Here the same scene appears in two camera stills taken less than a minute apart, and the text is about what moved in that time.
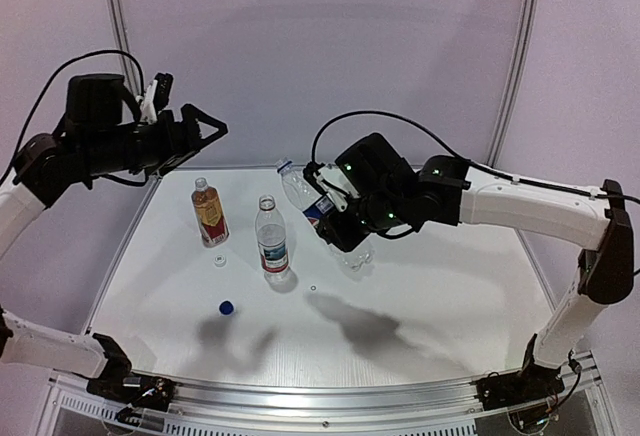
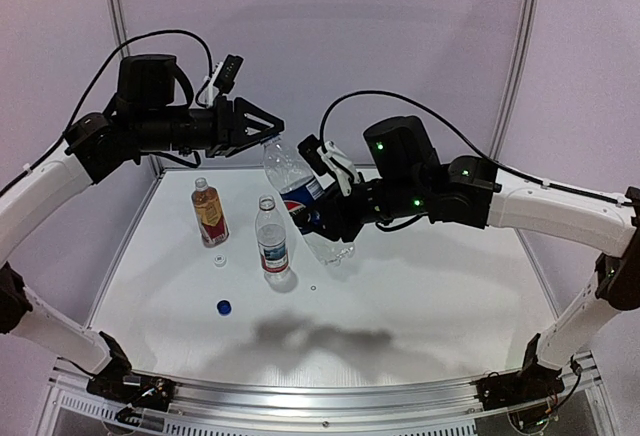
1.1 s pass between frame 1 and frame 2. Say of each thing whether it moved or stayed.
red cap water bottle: stayed
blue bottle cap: stayed
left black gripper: moved
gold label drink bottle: stayed
